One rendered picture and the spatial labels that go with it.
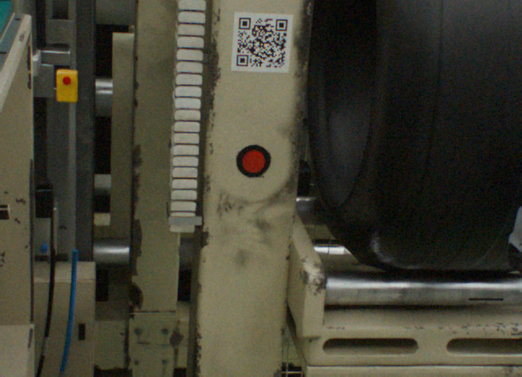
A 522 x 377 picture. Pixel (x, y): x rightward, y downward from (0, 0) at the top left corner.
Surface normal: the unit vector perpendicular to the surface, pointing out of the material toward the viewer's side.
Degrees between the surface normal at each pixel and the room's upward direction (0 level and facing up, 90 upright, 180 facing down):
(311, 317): 90
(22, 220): 90
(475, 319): 0
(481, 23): 67
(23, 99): 90
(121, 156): 95
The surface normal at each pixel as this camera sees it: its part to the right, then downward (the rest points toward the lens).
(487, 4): 0.15, -0.11
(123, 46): 0.12, -0.70
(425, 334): 0.14, 0.35
